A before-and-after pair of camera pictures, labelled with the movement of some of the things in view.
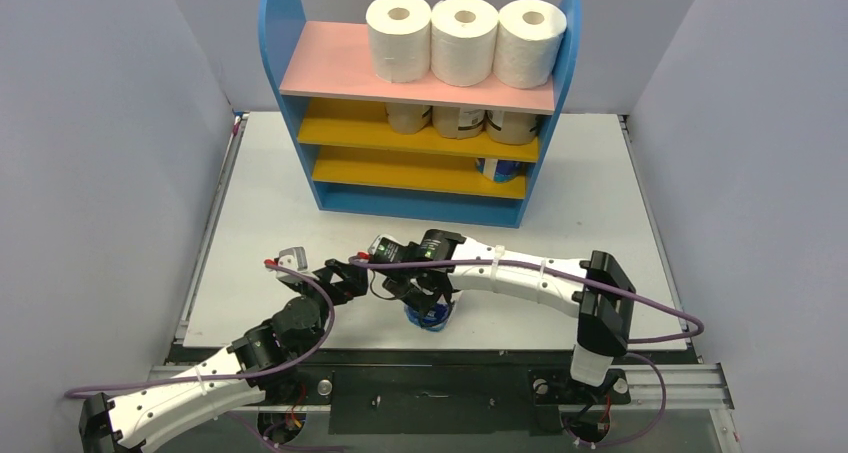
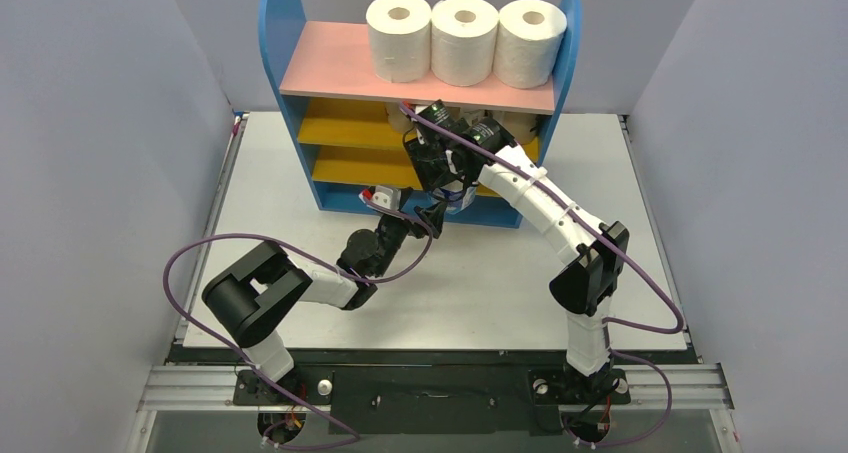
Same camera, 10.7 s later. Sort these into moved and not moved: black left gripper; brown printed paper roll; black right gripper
Moved: black left gripper; black right gripper
Not moved: brown printed paper roll
